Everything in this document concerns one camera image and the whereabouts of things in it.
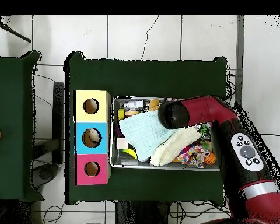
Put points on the light blue waffle cloth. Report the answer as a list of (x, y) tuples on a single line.
[(144, 133)]

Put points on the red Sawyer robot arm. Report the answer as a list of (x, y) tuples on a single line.
[(200, 109)]

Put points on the shallow clear mesh bin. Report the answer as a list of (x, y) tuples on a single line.
[(130, 163)]

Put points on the wooden box with three holes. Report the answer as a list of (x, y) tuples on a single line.
[(100, 114)]

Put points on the tan plush animal toy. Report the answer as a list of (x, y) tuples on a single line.
[(154, 103)]

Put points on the tan cardboard square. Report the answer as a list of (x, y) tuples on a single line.
[(122, 143)]

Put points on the cream knitted cloth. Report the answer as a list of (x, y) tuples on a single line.
[(175, 145)]

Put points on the dark green table cloth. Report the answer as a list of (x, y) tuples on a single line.
[(142, 77)]

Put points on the colourful patterned cloth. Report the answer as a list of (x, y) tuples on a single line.
[(192, 156)]

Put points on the small orange basketball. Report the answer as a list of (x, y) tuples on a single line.
[(210, 159)]

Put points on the black floor beam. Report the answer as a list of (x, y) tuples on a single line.
[(58, 116)]

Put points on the grey floor foot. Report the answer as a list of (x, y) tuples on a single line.
[(46, 172)]

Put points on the dark green side table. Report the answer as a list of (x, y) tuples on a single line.
[(11, 93)]

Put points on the black tripod leg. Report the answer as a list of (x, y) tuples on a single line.
[(16, 34)]

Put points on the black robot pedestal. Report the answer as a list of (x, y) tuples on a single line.
[(140, 214)]

